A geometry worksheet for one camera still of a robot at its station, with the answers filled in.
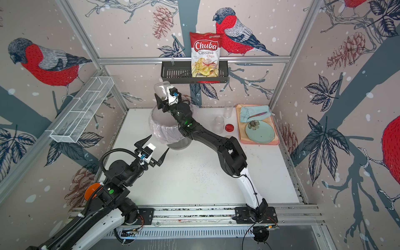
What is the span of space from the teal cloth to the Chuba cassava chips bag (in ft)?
1.31

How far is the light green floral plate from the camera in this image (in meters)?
1.03

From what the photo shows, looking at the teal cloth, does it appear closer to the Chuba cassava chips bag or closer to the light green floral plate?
the light green floral plate

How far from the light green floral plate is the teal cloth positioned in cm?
4

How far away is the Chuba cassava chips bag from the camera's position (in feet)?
2.79

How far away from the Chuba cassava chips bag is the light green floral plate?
0.45 m

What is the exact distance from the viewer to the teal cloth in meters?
1.14
